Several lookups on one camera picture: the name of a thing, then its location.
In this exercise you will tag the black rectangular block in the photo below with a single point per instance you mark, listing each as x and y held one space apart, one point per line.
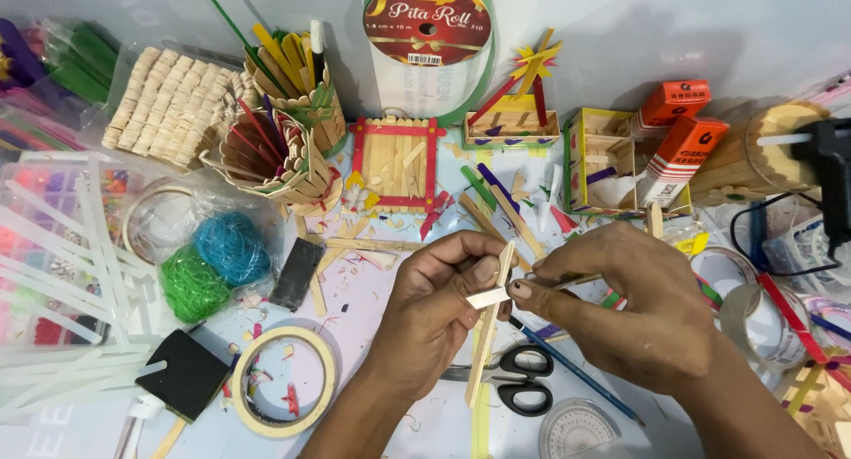
297 275

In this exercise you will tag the bags of coloured sticks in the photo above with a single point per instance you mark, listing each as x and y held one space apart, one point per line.
60 66

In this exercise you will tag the small orange carton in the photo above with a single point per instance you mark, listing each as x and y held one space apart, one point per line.
671 103

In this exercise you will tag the red popsicle stick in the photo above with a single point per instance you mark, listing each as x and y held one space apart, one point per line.
791 319

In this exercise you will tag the purple popsicle stick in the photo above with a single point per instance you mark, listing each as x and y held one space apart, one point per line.
495 186

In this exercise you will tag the cream masking tape roll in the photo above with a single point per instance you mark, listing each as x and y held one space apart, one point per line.
243 379

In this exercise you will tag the clear box of coloured beads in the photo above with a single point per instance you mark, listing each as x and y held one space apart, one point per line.
53 179

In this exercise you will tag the pale yellow popsicle stick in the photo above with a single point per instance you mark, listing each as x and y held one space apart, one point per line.
480 432

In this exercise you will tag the round plain stick container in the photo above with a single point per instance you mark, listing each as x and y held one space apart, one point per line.
738 159

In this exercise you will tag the white tape roll in plastic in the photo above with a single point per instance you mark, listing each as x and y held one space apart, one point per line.
156 223

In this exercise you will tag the tilted popsicle stick holder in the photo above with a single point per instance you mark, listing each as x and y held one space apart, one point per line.
279 159

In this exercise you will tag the stick house with yellow star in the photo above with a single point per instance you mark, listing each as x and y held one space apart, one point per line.
508 123

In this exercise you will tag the yellow green stick box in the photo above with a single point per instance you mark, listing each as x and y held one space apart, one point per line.
598 159

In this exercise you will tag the silver cutter knife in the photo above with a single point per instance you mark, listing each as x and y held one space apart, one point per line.
485 297

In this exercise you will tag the white paper tape roll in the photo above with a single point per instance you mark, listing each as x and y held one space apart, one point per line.
721 266

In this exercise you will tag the green popsicle stick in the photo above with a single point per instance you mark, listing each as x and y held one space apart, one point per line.
477 186

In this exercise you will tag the black foam brush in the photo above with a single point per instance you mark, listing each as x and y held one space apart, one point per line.
183 376

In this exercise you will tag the person's right hand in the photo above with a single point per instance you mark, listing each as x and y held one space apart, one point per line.
638 312

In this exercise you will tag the bag of wooden clip halves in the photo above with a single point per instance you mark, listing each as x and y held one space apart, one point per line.
166 106

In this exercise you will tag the long orange white carton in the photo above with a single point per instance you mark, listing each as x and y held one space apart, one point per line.
681 156

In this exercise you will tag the black glue gun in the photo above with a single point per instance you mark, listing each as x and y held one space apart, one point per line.
828 159

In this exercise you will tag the clear tape roll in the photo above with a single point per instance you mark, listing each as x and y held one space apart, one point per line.
738 312

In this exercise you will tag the red popsicle stick frame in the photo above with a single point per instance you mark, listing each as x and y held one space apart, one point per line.
397 163

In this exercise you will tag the tall popsicle stick holder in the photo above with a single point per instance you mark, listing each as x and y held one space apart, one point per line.
306 93

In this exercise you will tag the pile of clear glue sticks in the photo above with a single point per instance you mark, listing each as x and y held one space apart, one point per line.
73 266

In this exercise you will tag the thin green rod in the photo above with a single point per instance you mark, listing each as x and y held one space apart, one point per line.
223 16

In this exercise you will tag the coloured stick craft piece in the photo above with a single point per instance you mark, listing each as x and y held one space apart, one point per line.
821 406

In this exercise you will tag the clear plastic protractor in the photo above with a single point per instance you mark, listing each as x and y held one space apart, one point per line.
575 432

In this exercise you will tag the blue yarn bundle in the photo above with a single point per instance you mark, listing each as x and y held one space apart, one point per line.
231 246

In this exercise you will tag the green yarn bundle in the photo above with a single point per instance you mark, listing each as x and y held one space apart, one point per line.
193 286

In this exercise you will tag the blue pencil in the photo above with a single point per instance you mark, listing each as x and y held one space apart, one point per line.
585 379

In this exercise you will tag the plain wooden popsicle stick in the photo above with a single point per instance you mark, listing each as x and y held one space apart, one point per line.
480 359

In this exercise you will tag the green ribbon roll red label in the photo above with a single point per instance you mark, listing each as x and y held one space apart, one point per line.
425 23

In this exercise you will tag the person's left hand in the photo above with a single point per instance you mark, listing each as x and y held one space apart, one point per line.
425 312

